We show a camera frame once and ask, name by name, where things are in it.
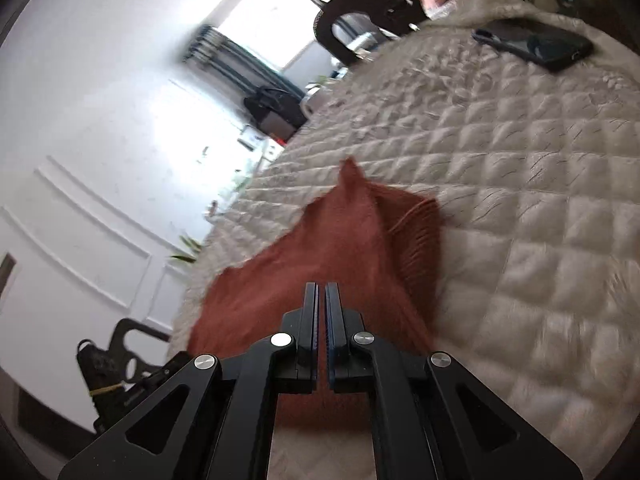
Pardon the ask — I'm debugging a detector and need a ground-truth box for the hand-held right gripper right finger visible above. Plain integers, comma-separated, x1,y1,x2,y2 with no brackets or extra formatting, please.
325,282,583,480

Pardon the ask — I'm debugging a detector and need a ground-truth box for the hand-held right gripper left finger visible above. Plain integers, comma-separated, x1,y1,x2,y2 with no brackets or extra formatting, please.
57,282,321,480

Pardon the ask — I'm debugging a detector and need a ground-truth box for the rust red knit sweater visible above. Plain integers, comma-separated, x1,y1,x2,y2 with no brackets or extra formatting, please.
187,156,443,431

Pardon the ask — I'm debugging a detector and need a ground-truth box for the dark wooden chair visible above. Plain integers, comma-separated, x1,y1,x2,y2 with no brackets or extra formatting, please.
107,317,173,386
313,0,463,67

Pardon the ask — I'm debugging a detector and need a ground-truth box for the green potted plant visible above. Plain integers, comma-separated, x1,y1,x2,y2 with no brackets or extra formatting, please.
170,232,206,263

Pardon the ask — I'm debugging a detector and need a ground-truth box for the brown cardboard box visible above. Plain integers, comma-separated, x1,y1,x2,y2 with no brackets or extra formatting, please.
260,115,296,142

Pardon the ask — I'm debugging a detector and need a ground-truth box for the black backpack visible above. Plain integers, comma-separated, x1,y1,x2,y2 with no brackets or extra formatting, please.
243,85,308,131

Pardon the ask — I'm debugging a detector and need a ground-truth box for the beige quilted floral table cover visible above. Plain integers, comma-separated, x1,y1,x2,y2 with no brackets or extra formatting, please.
167,0,640,480

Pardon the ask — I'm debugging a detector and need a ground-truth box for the black smartphone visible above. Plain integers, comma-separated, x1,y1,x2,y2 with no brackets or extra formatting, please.
472,17,595,73

